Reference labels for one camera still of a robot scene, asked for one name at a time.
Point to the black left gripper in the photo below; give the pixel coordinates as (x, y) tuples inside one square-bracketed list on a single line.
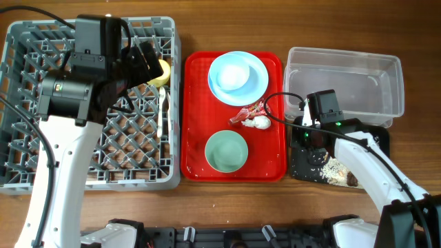
[(140, 74)]

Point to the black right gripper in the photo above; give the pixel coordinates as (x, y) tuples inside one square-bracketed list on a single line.
[(296, 139)]

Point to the white plastic spoon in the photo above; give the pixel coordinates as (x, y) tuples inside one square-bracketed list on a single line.
[(162, 96)]

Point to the white plastic fork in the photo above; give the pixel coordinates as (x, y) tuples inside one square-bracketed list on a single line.
[(169, 122)]

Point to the red snack wrapper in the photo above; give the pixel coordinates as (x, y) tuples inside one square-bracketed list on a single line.
[(249, 112)]

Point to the white tissue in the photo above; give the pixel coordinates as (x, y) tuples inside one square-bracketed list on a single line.
[(258, 122)]

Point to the light blue plate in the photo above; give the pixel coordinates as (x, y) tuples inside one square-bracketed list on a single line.
[(254, 88)]

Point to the light blue bowl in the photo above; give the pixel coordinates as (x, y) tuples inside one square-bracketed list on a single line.
[(229, 72)]

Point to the green bowl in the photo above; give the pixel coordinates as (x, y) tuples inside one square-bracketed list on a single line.
[(226, 151)]

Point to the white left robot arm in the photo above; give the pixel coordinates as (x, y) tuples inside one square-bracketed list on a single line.
[(72, 107)]

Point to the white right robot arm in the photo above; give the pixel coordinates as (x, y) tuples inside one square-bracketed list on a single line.
[(409, 215)]

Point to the black waste tray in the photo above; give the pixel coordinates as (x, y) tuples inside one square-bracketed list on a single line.
[(298, 164)]

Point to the grey dishwasher rack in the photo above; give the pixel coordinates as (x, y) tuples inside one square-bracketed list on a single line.
[(128, 156)]

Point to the clear plastic bin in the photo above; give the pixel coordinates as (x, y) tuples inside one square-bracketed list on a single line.
[(368, 86)]

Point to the rice and food scraps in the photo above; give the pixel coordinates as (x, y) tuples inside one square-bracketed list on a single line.
[(328, 170)]

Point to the red serving tray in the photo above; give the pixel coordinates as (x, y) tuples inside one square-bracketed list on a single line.
[(204, 115)]

